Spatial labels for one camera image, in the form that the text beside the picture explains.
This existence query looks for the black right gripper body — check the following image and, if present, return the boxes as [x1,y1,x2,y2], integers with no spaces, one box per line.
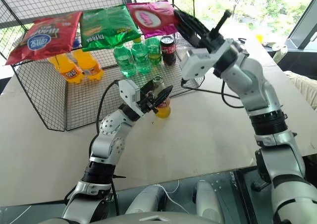
[192,30,226,54]

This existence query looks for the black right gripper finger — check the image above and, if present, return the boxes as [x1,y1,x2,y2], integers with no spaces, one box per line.
[174,9,211,37]
[176,22,207,49]

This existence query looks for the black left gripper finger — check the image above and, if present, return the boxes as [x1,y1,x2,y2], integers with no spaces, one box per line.
[153,84,174,111]
[140,79,157,95]

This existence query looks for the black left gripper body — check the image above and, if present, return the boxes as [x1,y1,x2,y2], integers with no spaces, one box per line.
[135,91,159,114]

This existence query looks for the glass bottle with orange drink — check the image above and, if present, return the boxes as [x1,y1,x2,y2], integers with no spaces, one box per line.
[152,75,172,119]

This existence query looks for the dark cola plastic bottle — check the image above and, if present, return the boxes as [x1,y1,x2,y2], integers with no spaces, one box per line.
[160,35,177,66]

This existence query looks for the green soda plastic bottle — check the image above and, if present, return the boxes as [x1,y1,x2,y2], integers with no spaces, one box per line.
[131,38,153,75]
[145,37,162,66]
[113,44,138,78]

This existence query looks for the orange soda plastic bottle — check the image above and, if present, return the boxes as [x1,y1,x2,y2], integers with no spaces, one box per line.
[73,49,105,82]
[48,53,85,85]

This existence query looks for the magenta chips bag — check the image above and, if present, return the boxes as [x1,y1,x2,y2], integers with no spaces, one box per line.
[126,0,180,39]

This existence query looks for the grey metal can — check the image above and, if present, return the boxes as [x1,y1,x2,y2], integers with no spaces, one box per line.
[273,45,288,63]

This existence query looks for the green chips bag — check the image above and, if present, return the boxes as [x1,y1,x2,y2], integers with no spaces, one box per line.
[79,3,142,53]

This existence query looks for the grey rounded robot leg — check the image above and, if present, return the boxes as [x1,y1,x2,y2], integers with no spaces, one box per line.
[125,184,175,215]
[193,180,225,222]

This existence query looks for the dark framed monitor panel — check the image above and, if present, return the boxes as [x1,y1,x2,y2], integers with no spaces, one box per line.
[287,0,317,50]

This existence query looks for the red chips bag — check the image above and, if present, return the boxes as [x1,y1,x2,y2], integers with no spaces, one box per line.
[5,10,83,65]

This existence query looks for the grey robot torso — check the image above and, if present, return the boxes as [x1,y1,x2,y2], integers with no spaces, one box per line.
[44,210,223,224]

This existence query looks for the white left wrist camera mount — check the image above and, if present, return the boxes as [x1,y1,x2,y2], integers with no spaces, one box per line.
[118,79,141,104]

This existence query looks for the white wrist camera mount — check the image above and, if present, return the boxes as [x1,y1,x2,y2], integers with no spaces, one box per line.
[181,47,219,84]
[118,79,141,104]

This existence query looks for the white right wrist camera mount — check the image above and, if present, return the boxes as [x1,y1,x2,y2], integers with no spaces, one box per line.
[181,47,219,84]

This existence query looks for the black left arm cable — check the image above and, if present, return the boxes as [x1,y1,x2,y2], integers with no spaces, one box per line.
[88,79,120,216]

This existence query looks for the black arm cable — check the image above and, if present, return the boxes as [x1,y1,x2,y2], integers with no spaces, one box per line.
[180,77,246,109]
[88,79,120,216]

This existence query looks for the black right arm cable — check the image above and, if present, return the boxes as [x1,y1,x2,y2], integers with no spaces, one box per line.
[180,77,246,109]

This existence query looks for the thin white cable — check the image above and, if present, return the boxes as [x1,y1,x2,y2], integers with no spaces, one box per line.
[152,180,191,214]

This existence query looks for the black wire mesh rack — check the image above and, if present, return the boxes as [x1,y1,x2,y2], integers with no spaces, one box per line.
[0,0,206,132]

